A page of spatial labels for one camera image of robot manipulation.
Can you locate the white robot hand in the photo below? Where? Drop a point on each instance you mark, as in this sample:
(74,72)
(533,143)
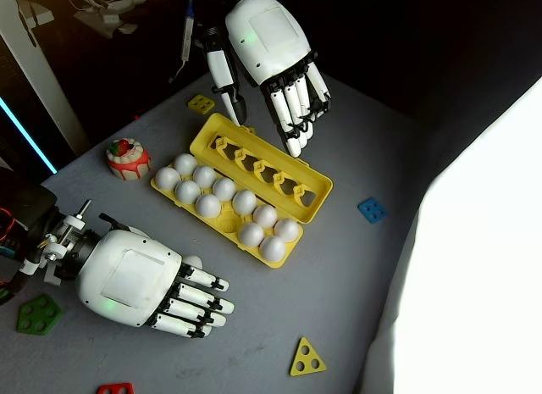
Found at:
(267,38)
(131,275)

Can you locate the white toy egg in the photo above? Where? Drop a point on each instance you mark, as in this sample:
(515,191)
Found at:
(265,215)
(205,176)
(287,230)
(167,178)
(185,164)
(244,201)
(187,191)
(195,260)
(224,188)
(251,234)
(272,248)
(208,205)

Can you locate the yellow egg carton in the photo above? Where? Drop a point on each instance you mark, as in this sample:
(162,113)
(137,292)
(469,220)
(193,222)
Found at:
(203,135)

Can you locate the yellow square holed block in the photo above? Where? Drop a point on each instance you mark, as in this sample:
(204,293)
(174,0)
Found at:
(201,103)

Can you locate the green pentagon holed block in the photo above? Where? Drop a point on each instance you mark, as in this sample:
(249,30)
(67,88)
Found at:
(39,314)

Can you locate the toy strawberry cake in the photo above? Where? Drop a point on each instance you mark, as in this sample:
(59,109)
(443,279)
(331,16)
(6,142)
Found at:
(127,165)

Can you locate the red holed toy block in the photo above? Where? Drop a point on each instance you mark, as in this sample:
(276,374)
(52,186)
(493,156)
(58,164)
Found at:
(101,388)

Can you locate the white machine part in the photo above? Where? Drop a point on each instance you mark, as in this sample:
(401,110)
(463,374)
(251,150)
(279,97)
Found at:
(106,19)

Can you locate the grey table cloth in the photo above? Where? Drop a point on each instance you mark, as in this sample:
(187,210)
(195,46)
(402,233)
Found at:
(296,292)

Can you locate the cyan light strip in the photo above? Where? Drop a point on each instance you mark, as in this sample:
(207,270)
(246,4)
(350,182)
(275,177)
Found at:
(25,133)

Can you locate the yellow triangle holed block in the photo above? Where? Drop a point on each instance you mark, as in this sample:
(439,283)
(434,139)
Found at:
(306,358)

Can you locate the blue square holed block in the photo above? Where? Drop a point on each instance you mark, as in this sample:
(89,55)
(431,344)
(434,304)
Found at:
(372,212)

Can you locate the white frame post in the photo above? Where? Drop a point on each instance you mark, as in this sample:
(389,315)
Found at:
(51,84)

